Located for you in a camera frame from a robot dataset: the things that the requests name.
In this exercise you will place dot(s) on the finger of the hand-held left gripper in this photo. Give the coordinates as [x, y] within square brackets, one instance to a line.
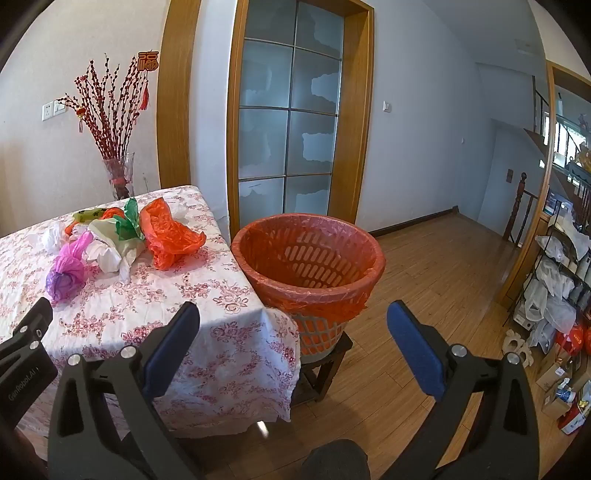
[27, 330]

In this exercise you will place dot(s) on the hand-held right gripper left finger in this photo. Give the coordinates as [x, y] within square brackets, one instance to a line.
[173, 341]

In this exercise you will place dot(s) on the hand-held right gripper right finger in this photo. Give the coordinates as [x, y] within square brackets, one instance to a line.
[413, 346]

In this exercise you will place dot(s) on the orange slatted plastic basket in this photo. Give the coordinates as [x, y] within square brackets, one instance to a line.
[318, 337]

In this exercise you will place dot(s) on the white plastic bag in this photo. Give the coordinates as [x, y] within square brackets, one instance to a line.
[108, 263]

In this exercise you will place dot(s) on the orange plastic bag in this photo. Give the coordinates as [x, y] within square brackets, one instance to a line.
[168, 235]

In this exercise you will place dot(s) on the green plastic bag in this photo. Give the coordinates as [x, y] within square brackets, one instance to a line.
[128, 224]

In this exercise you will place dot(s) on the floral pink tablecloth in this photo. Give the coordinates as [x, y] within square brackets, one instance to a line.
[184, 295]

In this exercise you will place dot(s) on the purple plastic bag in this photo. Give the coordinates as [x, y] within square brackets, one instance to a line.
[69, 267]

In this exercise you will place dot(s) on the dark wooden stool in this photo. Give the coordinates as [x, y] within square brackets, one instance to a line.
[323, 374]

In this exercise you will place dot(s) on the beige slippers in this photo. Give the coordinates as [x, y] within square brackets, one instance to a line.
[517, 346]

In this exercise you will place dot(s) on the cream plastic bag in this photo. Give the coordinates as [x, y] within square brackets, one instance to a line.
[111, 233]

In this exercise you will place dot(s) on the green snack packet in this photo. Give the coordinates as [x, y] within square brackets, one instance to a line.
[87, 215]

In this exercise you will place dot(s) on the person's leg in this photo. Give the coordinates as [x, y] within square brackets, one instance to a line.
[334, 461]

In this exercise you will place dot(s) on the cardboard box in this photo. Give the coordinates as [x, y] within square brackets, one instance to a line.
[551, 374]

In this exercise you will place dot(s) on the small orange wrapper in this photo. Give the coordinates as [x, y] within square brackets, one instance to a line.
[113, 213]

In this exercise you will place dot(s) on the cluttered metal shelf rack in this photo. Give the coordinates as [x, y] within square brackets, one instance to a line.
[554, 277]

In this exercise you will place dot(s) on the red shopping bag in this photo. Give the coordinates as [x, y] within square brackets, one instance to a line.
[575, 339]

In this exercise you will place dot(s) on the glass vase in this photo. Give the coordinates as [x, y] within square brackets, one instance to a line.
[120, 177]

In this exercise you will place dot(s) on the white printed box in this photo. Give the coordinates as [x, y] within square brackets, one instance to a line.
[575, 415]

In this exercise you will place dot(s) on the red berry branches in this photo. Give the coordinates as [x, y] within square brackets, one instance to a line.
[108, 115]

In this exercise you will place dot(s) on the frosted glass sliding door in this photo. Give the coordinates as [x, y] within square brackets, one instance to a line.
[288, 115]

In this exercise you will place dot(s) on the metal stair railing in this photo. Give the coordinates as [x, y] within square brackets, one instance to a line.
[539, 104]

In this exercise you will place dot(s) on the red hanging ornament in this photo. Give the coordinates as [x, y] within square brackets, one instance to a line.
[147, 64]

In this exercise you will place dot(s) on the wooden doorway frame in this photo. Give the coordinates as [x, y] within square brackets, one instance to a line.
[538, 221]

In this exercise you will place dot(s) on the wooden newel post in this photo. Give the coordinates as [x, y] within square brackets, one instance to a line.
[521, 203]

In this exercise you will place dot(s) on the white wall socket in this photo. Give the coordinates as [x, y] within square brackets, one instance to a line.
[47, 110]

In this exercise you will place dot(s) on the white wall switch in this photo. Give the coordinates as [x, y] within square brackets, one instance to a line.
[59, 107]

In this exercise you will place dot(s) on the wooden door frame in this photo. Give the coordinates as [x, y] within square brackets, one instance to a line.
[173, 92]

